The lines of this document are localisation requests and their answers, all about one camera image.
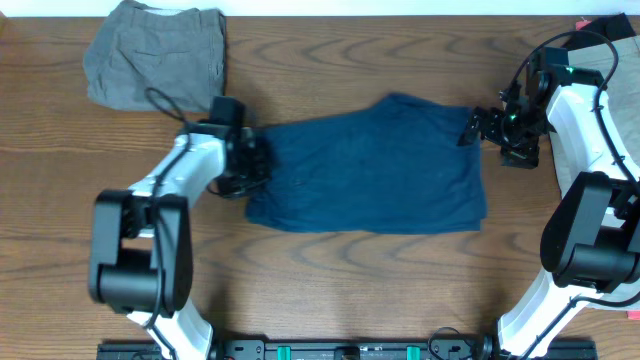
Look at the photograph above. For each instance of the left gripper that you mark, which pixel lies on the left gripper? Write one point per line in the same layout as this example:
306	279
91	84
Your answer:
255	163

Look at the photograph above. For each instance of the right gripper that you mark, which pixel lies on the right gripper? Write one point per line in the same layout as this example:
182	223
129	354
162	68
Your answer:
480	126

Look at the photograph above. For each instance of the navy blue shorts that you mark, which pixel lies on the navy blue shorts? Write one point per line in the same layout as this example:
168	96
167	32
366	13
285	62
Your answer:
393	168

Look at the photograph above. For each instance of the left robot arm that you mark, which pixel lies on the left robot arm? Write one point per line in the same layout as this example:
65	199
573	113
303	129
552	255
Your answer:
141	260

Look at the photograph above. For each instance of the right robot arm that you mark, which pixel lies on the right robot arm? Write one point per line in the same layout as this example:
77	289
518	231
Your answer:
590	245

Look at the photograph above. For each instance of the folded grey shorts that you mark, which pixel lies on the folded grey shorts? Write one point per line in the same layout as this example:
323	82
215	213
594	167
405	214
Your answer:
182	53

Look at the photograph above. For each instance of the beige khaki shorts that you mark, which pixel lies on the beige khaki shorts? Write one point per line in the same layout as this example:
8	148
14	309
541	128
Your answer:
623	92

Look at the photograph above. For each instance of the black garment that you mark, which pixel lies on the black garment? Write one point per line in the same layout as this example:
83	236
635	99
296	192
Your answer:
613	28

